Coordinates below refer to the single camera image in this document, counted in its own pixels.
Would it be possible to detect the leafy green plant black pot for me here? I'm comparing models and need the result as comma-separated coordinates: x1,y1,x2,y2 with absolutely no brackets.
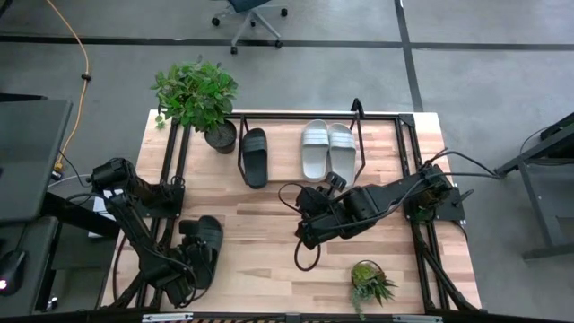
150,56,239,156

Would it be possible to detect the long black arm cable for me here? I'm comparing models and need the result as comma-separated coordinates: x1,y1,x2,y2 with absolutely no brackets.
309,149,503,231

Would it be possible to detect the black looped wrist cable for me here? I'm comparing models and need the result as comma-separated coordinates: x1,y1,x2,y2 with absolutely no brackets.
277,181,322,273

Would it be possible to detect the small succulent in black pot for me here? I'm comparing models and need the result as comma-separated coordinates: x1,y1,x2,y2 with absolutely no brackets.
349,258,399,320

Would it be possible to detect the grey legged office chair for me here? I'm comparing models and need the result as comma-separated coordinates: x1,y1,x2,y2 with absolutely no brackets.
210,0,289,56

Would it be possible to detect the black metal stand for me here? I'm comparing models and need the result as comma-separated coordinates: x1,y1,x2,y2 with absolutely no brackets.
492,111,574,262

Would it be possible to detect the black rubber slide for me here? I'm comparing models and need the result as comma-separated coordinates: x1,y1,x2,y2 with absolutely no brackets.
241,127,270,190
178,214,225,291

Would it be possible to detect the dark grey desk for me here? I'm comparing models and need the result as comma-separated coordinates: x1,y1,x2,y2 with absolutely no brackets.
0,92,75,318

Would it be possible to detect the wooden shelf with black frame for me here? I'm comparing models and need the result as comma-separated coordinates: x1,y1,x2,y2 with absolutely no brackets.
236,97,368,189

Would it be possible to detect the black computer mouse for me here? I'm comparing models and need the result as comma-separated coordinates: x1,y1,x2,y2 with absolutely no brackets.
0,249,28,297

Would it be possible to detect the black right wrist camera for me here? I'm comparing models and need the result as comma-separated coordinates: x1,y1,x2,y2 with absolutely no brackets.
296,184,325,217

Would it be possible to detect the light grey rubber slide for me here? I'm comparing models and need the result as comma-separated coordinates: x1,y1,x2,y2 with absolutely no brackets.
326,121,359,188
300,118,332,183

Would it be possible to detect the silver metal bracket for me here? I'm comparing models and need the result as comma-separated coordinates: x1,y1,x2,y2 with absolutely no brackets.
391,314,444,323
141,312,195,323

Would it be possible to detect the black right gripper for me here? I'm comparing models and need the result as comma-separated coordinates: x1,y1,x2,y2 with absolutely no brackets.
295,171,367,251

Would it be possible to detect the black metal table frame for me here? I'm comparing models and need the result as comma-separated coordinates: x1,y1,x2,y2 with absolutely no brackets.
100,110,483,323

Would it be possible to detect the yellow cable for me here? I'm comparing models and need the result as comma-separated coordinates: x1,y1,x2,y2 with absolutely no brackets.
44,0,91,174

